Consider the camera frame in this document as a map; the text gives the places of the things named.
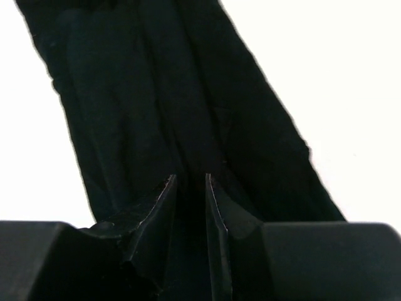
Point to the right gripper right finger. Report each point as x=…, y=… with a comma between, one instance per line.
x=253, y=260

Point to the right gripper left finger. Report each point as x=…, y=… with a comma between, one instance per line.
x=121, y=258

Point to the black t-shirt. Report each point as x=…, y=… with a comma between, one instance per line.
x=155, y=88

